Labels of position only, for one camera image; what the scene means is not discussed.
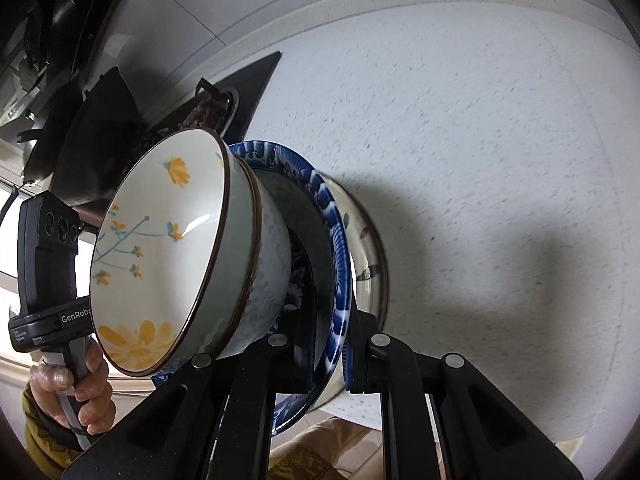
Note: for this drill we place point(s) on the black glass gas stove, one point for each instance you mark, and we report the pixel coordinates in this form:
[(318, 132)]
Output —
[(226, 107)]

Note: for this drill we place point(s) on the pale green floral bowl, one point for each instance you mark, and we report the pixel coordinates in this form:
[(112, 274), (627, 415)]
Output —
[(172, 259)]

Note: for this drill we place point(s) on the white bowl with brown rim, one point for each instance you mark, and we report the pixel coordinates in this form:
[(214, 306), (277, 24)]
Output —
[(271, 269)]

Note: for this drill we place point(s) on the white plate with mandala pattern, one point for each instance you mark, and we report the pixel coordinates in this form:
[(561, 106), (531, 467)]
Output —
[(370, 279)]

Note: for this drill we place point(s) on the blue and white floral plate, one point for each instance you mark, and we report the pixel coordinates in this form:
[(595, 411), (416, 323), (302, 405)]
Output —
[(321, 277)]

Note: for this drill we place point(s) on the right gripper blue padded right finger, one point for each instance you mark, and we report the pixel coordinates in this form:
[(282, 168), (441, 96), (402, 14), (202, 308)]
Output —
[(361, 369)]

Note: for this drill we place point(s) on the person's left hand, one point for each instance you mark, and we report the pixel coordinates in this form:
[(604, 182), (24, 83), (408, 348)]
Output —
[(93, 391)]

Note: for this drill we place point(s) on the olive jacket left sleeve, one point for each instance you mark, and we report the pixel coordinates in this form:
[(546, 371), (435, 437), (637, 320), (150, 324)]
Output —
[(51, 446)]

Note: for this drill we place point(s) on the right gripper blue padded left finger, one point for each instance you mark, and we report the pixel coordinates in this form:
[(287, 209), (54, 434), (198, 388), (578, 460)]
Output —
[(290, 361)]

